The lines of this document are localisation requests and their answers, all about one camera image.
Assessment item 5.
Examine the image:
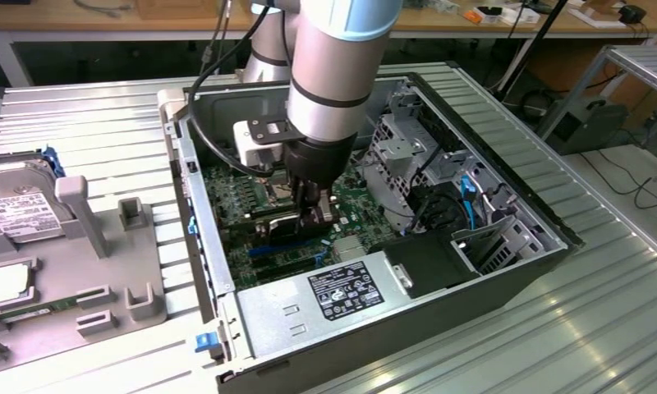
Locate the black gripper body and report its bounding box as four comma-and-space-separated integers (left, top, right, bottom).
281, 133, 358, 191

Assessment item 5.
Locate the black graphics card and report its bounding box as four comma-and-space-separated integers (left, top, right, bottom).
253, 204, 308, 249

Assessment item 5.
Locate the CPU socket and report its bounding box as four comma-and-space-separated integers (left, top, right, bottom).
261, 175, 296, 203

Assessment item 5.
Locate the green motherboard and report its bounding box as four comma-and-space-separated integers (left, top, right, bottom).
201, 145, 384, 288

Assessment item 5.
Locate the blue expansion slot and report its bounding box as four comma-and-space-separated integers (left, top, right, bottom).
245, 231, 316, 256

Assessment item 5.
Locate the installed RAM stick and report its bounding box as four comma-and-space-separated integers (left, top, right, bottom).
249, 207, 278, 227

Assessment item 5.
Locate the silver chipset heatsink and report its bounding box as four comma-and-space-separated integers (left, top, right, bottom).
330, 236, 364, 259

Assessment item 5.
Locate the black expansion slot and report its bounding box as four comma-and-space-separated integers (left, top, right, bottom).
249, 249, 320, 271
254, 261, 328, 285

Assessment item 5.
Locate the tall metal disk bay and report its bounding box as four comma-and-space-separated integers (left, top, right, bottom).
360, 90, 472, 231

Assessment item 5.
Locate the black plastic fan shroud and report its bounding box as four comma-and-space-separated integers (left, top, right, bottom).
369, 235, 481, 300

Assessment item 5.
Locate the silver power supply unit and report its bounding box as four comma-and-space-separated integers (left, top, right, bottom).
234, 250, 417, 359

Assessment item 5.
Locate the low grey disk bay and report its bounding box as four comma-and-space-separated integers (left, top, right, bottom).
450, 214, 548, 277

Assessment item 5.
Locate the open black PC case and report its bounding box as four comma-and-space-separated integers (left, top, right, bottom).
156, 71, 585, 387

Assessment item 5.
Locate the blue case latch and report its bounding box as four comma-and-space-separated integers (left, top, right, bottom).
193, 332, 221, 354

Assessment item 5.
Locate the grey parts rack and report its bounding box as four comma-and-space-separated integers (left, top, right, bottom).
0, 175, 170, 373

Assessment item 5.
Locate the long wooden desk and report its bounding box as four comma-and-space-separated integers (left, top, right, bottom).
0, 0, 657, 87

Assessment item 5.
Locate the black tripod pole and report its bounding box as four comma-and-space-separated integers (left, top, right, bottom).
494, 0, 572, 96

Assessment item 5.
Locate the white flat box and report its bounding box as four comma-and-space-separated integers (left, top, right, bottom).
486, 6, 543, 25

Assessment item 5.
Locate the black box under desk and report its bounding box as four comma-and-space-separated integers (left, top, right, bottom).
547, 98, 631, 155

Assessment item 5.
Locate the silver hard disk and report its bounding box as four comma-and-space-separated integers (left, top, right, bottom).
0, 152, 70, 243

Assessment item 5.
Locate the green RAM stick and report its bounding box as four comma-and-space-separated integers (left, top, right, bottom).
0, 298, 82, 326

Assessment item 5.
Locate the silver CPU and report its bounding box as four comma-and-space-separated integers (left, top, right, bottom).
0, 264, 34, 308

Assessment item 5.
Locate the metal slat side table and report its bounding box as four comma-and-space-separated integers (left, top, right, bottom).
536, 44, 657, 144

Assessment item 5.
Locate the black power adapter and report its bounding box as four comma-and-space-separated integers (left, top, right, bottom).
617, 3, 647, 25

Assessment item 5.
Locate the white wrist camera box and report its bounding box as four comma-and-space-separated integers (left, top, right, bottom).
232, 117, 304, 168

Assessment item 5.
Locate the thick black camera cable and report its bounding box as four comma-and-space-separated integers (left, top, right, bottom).
188, 0, 285, 178

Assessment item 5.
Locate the blue wire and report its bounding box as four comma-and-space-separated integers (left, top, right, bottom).
457, 173, 482, 231

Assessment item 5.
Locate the grey cable with connector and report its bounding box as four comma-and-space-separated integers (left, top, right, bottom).
198, 0, 234, 79

